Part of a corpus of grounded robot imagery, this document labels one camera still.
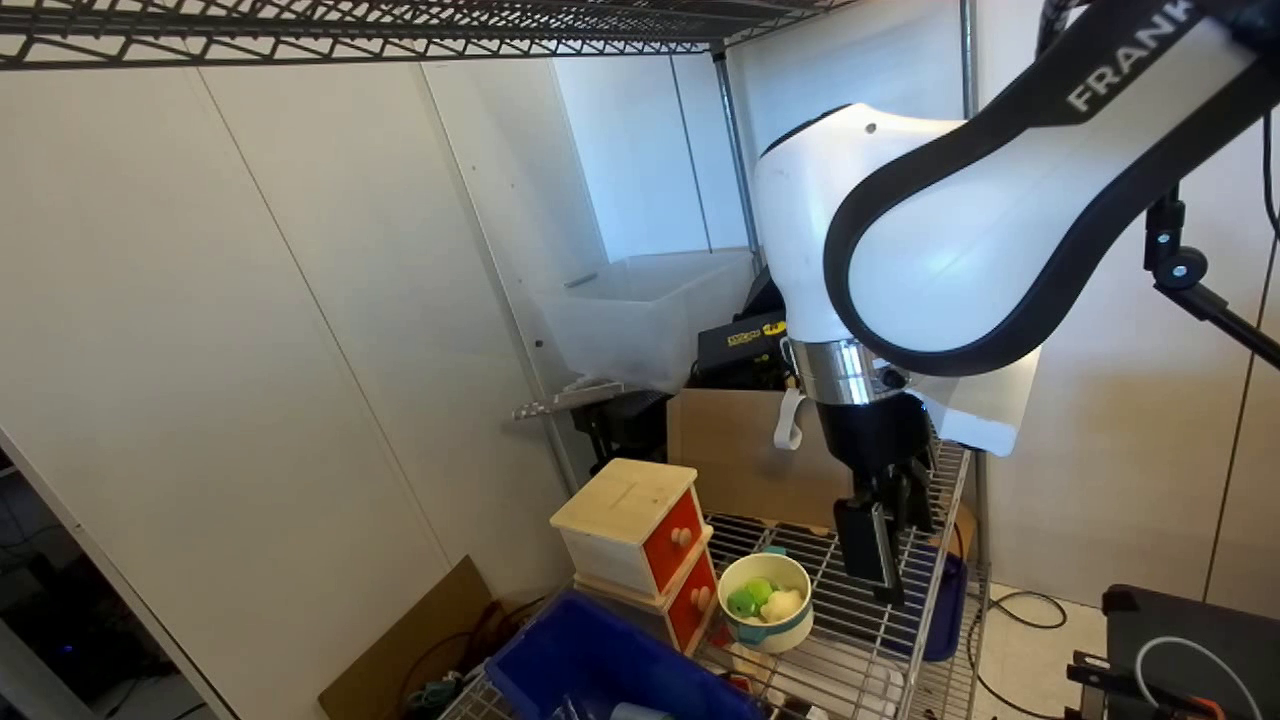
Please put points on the blue plastic crate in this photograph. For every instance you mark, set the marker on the blue plastic crate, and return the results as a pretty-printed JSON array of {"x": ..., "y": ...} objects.
[{"x": 585, "y": 655}]

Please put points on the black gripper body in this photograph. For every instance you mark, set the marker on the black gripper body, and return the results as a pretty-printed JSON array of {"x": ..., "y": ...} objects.
[{"x": 873, "y": 453}]

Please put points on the blue round container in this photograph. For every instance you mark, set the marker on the blue round container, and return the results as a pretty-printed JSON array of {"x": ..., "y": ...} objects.
[{"x": 945, "y": 614}]

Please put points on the black articulated camera stand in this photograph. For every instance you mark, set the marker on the black articulated camera stand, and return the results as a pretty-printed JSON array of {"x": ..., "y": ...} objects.
[{"x": 1182, "y": 265}]

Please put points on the flat brown cardboard sheet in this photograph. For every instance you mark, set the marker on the flat brown cardboard sheet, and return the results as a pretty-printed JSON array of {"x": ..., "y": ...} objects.
[{"x": 401, "y": 655}]

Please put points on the white bowl with green rim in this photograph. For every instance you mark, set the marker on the white bowl with green rim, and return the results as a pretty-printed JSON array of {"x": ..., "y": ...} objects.
[{"x": 774, "y": 632}]

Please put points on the wooden box with red drawers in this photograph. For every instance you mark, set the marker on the wooden box with red drawers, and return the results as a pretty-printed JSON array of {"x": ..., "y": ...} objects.
[{"x": 622, "y": 506}]

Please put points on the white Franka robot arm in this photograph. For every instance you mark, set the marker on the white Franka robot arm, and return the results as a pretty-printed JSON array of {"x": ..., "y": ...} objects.
[{"x": 933, "y": 227}]

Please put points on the small green toy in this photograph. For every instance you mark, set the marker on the small green toy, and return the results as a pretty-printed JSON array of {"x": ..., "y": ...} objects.
[{"x": 754, "y": 599}]

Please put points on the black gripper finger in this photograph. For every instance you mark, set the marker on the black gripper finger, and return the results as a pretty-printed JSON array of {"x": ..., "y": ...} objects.
[
  {"x": 863, "y": 540},
  {"x": 910, "y": 540}
]

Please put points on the grey metal bracket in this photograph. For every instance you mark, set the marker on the grey metal bracket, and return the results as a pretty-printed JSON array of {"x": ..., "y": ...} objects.
[{"x": 561, "y": 406}]

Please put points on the black box with yellow print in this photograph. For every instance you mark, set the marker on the black box with yellow print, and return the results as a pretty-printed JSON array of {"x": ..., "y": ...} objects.
[{"x": 733, "y": 351}]

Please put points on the brown cardboard box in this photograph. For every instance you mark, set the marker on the brown cardboard box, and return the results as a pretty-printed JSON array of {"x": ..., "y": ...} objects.
[{"x": 733, "y": 453}]

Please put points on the white wrist mount plate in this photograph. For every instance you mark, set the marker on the white wrist mount plate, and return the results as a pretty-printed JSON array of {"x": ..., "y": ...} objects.
[{"x": 985, "y": 406}]

